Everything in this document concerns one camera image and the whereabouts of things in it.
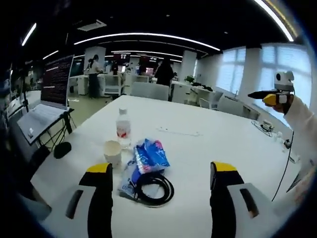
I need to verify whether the white table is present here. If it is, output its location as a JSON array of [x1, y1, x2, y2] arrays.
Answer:
[[31, 94, 309, 238]]

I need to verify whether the short ceiling light strip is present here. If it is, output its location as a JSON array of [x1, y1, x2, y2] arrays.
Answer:
[[21, 22, 37, 47]]

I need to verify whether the patterned paper cup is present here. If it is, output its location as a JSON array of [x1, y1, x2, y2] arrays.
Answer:
[[103, 140, 123, 170]]

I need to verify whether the white power strip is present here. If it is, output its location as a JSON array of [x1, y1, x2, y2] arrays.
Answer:
[[156, 126, 203, 137]]

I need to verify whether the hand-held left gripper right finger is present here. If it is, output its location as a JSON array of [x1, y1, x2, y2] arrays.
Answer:
[[210, 161, 275, 238]]

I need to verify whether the open laptop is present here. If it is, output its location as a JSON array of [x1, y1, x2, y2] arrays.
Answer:
[[16, 54, 75, 145]]

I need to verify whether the long ceiling light strip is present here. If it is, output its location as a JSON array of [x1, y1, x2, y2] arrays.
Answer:
[[73, 32, 221, 52]]

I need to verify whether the person's right hand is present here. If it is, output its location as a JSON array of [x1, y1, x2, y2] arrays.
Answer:
[[272, 101, 291, 115]]

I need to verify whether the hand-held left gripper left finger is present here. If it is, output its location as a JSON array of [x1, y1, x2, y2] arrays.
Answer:
[[64, 162, 114, 238]]

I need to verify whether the clear plastic bag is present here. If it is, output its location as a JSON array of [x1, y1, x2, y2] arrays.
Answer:
[[117, 158, 165, 200]]

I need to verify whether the clear water bottle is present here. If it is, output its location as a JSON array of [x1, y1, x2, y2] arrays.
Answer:
[[115, 108, 132, 147]]

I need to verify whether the white cart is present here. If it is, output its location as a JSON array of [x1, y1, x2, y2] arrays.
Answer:
[[104, 74, 125, 97]]

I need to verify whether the curved ceiling light strip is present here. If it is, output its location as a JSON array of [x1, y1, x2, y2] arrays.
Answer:
[[254, 0, 295, 42]]

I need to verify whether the white chair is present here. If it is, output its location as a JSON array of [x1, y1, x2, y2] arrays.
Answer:
[[130, 81, 170, 101], [199, 91, 224, 110]]

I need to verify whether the window with blinds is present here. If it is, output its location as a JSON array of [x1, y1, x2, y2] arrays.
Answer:
[[214, 47, 246, 94], [257, 44, 312, 123]]

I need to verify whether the black rounded object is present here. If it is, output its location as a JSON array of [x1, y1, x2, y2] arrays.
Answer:
[[53, 141, 72, 160]]

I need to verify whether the charger with cables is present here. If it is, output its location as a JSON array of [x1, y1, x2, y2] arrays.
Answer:
[[251, 119, 276, 137]]

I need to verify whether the ceiling air vent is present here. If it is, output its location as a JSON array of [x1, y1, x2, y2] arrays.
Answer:
[[76, 19, 107, 32]]

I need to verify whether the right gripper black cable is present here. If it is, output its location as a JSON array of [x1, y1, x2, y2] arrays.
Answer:
[[271, 128, 295, 202]]

